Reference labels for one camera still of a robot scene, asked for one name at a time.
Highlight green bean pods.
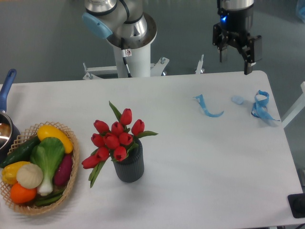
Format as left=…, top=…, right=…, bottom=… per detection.
left=34, top=189, right=64, bottom=207

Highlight blue handled saucepan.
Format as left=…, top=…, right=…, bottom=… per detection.
left=0, top=69, right=20, bottom=162

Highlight white metal frame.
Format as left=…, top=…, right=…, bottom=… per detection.
left=281, top=82, right=305, bottom=128

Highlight black device at table edge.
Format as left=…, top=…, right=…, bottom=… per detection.
left=287, top=193, right=305, bottom=219

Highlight curved blue tape strip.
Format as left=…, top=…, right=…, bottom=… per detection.
left=193, top=94, right=224, bottom=118

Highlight yellow squash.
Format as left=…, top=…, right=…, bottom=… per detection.
left=37, top=125, right=73, bottom=154

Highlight purple sweet potato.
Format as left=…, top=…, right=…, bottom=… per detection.
left=53, top=154, right=73, bottom=186

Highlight crumpled blue tape strip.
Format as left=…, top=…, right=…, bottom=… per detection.
left=251, top=90, right=280, bottom=121

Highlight green bok choy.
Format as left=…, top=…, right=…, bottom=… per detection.
left=30, top=137, right=65, bottom=196

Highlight dark grey ribbed vase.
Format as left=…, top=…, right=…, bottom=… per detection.
left=113, top=139, right=144, bottom=183

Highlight yellow bell pepper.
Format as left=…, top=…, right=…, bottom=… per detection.
left=1, top=161, right=30, bottom=185

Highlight orange fruit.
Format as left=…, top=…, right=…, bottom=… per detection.
left=10, top=183, right=37, bottom=204

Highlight dark green cucumber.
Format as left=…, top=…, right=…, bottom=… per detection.
left=0, top=136, right=40, bottom=168

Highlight cream white garlic bulb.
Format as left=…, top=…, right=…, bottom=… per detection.
left=16, top=163, right=43, bottom=189

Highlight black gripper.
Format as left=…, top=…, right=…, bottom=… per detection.
left=212, top=0, right=262, bottom=75

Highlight light blue cap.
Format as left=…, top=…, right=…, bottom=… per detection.
left=231, top=95, right=244, bottom=105

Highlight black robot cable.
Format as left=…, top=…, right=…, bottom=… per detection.
left=120, top=38, right=132, bottom=78

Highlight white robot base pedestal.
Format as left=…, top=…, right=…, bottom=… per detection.
left=83, top=43, right=170, bottom=80

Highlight red tulip bouquet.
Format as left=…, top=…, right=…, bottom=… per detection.
left=81, top=102, right=158, bottom=187

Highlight woven wicker basket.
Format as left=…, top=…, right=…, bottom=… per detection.
left=0, top=121, right=80, bottom=216

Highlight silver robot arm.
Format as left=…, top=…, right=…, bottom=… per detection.
left=82, top=0, right=262, bottom=78

